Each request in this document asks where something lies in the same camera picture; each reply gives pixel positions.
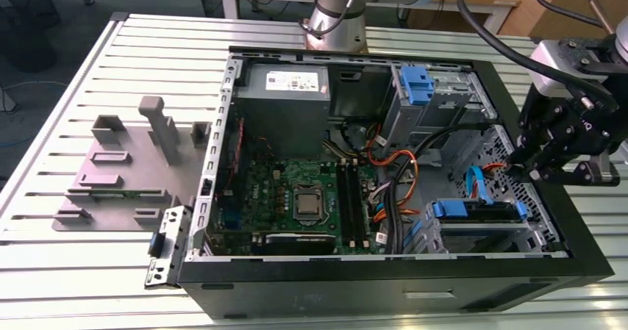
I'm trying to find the metal disk bay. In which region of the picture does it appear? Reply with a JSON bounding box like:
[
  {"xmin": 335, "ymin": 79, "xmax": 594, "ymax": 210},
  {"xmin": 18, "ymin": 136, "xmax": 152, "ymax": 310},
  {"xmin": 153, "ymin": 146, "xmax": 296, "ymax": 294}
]
[{"xmin": 423, "ymin": 196, "xmax": 559, "ymax": 252}]

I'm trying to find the thin multicolour wire bundle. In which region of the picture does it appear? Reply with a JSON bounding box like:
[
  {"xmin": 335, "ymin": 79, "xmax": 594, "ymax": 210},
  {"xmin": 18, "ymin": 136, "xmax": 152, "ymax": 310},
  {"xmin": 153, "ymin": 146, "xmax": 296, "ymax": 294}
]
[{"xmin": 367, "ymin": 181, "xmax": 391, "ymax": 204}]

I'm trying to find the power wire with black connector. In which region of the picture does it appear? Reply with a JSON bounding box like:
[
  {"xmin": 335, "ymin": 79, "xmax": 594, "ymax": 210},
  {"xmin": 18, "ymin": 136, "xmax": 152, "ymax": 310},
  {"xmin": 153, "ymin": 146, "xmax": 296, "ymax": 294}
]
[{"xmin": 482, "ymin": 162, "xmax": 522, "ymax": 179}]

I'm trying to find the black cable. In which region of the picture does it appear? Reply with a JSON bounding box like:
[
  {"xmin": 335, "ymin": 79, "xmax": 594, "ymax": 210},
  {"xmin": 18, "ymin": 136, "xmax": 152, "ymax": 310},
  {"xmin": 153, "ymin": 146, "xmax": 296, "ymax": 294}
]
[
  {"xmin": 382, "ymin": 123, "xmax": 491, "ymax": 254},
  {"xmin": 394, "ymin": 123, "xmax": 491, "ymax": 254}
]

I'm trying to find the black PC case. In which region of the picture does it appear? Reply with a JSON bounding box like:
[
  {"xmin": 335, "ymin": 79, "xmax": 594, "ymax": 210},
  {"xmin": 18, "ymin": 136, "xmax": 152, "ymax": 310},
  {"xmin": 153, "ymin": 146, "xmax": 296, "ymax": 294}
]
[{"xmin": 175, "ymin": 44, "xmax": 614, "ymax": 318}]

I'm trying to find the green RAM stick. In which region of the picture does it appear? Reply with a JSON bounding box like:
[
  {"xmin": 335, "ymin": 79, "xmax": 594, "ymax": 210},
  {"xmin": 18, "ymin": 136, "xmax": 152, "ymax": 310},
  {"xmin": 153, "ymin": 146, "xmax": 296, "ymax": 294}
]
[{"xmin": 90, "ymin": 190, "xmax": 144, "ymax": 198}]

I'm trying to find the silver CPU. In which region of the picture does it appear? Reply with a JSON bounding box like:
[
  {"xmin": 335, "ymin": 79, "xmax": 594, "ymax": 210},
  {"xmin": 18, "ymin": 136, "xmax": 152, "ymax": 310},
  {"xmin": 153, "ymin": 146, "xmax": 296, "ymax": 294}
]
[{"xmin": 292, "ymin": 192, "xmax": 320, "ymax": 213}]

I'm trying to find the blue bracket latch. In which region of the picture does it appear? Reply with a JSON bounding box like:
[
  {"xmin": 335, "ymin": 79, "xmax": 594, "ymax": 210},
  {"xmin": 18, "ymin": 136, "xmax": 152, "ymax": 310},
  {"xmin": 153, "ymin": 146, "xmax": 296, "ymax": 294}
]
[{"xmin": 148, "ymin": 232, "xmax": 167, "ymax": 257}]

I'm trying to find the black graphics card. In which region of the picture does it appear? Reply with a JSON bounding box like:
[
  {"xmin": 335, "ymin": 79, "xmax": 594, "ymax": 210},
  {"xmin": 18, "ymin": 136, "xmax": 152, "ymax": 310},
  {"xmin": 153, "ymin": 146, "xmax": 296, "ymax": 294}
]
[{"xmin": 249, "ymin": 230, "xmax": 338, "ymax": 256}]

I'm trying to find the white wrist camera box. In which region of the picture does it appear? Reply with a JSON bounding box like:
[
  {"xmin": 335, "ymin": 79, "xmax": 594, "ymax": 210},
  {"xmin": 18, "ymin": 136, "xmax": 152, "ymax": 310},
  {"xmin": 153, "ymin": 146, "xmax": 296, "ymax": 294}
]
[{"xmin": 527, "ymin": 39, "xmax": 578, "ymax": 96}]

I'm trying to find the blue drive cage latch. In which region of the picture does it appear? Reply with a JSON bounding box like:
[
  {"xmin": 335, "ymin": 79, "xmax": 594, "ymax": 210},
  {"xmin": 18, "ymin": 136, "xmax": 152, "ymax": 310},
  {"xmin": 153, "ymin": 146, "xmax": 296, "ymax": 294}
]
[{"xmin": 399, "ymin": 64, "xmax": 437, "ymax": 105}]

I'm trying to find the metal card retainer bracket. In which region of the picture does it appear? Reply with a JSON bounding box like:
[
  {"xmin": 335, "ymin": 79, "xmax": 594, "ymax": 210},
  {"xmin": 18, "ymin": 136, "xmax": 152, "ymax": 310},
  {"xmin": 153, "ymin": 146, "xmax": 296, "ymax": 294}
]
[{"xmin": 143, "ymin": 204, "xmax": 193, "ymax": 290}]

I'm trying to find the grey parts rack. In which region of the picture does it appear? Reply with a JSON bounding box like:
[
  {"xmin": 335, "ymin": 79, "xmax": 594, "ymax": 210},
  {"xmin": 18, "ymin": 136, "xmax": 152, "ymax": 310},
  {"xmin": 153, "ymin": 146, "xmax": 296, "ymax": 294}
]
[{"xmin": 52, "ymin": 96, "xmax": 215, "ymax": 234}]

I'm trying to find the green motherboard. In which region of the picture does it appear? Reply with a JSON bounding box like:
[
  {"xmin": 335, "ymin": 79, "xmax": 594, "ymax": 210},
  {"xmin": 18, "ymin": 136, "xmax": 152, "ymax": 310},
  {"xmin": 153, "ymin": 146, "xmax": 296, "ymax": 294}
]
[{"xmin": 208, "ymin": 157, "xmax": 388, "ymax": 256}]

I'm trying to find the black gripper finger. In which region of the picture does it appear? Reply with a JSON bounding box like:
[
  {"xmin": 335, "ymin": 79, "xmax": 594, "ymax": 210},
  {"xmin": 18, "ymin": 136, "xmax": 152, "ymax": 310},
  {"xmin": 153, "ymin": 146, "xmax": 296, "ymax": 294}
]
[
  {"xmin": 507, "ymin": 93, "xmax": 565, "ymax": 179},
  {"xmin": 529, "ymin": 144, "xmax": 582, "ymax": 184}
]

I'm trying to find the black RAM slot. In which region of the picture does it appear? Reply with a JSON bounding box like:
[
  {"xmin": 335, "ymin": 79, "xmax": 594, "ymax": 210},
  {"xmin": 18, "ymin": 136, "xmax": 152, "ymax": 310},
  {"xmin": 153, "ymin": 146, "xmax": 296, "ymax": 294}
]
[{"xmin": 334, "ymin": 157, "xmax": 358, "ymax": 247}]

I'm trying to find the CPU socket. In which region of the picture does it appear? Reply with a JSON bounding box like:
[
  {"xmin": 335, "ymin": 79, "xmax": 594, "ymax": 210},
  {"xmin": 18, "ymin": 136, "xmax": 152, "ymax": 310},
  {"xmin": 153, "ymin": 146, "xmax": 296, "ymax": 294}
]
[{"xmin": 288, "ymin": 182, "xmax": 330, "ymax": 226}]

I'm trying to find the black office chair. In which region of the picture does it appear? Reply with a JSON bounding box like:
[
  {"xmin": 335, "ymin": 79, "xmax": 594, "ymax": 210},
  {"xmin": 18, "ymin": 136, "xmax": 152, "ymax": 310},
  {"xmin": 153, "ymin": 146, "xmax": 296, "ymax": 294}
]
[{"xmin": 0, "ymin": 0, "xmax": 62, "ymax": 73}]

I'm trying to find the grey metal drive cage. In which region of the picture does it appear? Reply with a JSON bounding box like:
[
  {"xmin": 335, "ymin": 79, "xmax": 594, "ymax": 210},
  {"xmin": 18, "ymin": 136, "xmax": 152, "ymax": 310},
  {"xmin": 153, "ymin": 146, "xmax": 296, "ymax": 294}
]
[{"xmin": 382, "ymin": 63, "xmax": 494, "ymax": 151}]

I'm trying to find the black wrist mounting bracket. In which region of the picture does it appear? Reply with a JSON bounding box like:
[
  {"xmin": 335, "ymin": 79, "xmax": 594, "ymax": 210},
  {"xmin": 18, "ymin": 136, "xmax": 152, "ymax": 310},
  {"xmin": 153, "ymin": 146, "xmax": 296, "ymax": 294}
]
[{"xmin": 563, "ymin": 37, "xmax": 628, "ymax": 81}]

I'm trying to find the hard disk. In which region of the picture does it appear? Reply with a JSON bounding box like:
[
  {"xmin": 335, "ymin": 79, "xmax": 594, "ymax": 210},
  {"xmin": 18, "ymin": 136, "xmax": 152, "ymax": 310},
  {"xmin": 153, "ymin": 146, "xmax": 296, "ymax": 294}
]
[{"xmin": 408, "ymin": 198, "xmax": 531, "ymax": 252}]

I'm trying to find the blue SATA wire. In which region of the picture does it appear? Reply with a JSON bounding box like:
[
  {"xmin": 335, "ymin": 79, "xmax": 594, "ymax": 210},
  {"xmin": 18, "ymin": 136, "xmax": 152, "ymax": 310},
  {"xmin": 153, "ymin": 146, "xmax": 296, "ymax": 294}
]
[{"xmin": 463, "ymin": 165, "xmax": 501, "ymax": 207}]

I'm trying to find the orange power wire bundle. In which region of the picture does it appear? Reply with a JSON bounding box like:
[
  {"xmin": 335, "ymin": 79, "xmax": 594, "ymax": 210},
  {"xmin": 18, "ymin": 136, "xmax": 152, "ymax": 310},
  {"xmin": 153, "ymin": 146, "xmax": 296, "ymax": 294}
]
[{"xmin": 366, "ymin": 148, "xmax": 422, "ymax": 223}]

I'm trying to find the grey power supply unit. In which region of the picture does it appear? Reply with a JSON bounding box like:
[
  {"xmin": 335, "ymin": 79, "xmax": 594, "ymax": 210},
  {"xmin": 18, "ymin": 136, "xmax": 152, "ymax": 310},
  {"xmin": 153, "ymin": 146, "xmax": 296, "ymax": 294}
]
[{"xmin": 233, "ymin": 62, "xmax": 330, "ymax": 160}]

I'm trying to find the yellow black wire bundle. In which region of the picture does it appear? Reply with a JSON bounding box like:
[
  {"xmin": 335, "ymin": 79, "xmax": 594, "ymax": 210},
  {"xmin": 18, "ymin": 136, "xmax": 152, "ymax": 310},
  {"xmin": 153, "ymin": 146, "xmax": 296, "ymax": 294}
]
[{"xmin": 322, "ymin": 120, "xmax": 388, "ymax": 160}]

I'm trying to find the thin red wire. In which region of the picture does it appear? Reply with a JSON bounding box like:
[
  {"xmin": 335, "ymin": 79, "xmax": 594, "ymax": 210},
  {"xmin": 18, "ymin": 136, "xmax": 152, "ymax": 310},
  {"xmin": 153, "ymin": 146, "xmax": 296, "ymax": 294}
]
[{"xmin": 223, "ymin": 118, "xmax": 245, "ymax": 195}]

